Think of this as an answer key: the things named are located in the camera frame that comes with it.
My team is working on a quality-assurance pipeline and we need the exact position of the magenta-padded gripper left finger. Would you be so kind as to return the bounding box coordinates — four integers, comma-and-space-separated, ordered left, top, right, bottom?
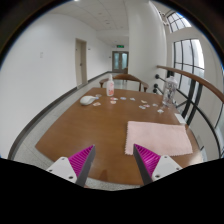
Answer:
45, 144, 97, 188

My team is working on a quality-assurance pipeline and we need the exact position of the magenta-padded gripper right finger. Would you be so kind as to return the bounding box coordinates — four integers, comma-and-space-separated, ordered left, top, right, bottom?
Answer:
133, 143, 184, 186

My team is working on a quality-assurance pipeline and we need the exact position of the pink towel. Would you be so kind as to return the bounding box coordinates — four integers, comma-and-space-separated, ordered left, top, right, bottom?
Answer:
124, 120, 194, 157

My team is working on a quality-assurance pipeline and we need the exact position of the white paper card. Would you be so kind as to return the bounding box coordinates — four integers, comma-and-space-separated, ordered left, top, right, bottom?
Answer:
174, 113, 188, 125

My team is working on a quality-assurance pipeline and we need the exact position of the clear plastic water bottle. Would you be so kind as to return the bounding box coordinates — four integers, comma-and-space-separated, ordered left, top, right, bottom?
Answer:
161, 75, 179, 108

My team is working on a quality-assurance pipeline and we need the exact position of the black railing with wooden handrail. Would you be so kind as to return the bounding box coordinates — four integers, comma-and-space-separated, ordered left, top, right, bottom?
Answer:
153, 64, 224, 159

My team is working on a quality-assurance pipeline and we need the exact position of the white bottle with pink label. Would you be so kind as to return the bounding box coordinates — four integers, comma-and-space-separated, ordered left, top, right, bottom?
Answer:
105, 73, 115, 98

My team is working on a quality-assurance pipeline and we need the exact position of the wooden armchair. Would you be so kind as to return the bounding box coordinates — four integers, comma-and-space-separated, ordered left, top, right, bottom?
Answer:
98, 73, 150, 93

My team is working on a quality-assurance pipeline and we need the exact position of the tall black-framed window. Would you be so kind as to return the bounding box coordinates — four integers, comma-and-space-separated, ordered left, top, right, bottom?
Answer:
173, 38, 206, 98

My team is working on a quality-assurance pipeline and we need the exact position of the grey glazed double door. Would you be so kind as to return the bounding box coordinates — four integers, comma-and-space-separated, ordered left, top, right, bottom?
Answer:
111, 50, 130, 74

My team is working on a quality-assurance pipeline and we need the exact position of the small arched window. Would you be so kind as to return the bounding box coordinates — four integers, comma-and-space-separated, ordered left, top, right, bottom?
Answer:
165, 11, 193, 33

